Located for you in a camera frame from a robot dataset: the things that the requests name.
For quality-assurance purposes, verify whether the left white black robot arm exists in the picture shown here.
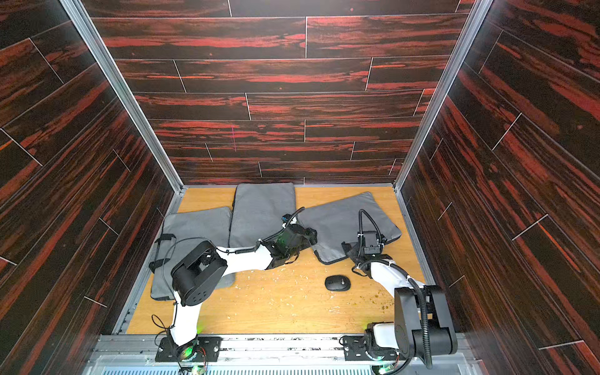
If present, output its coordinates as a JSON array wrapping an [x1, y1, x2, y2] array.
[[169, 223, 317, 349]]

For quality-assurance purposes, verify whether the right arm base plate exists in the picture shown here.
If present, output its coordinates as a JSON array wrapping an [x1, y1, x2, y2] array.
[[338, 334, 405, 362]]

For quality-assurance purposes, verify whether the black computer mouse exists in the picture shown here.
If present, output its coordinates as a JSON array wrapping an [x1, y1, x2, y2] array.
[[324, 275, 351, 292]]

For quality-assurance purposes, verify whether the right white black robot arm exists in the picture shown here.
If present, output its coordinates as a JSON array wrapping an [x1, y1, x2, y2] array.
[[342, 232, 458, 374]]

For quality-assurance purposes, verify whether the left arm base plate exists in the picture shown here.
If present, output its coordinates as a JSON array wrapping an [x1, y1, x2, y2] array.
[[155, 336, 222, 363]]

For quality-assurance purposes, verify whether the grey laptop bag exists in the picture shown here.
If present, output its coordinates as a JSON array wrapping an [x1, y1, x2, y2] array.
[[149, 206, 232, 301], [298, 192, 402, 265], [228, 183, 296, 248]]

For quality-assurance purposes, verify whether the aluminium front rail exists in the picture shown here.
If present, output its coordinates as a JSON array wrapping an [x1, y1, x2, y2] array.
[[81, 333, 484, 375]]

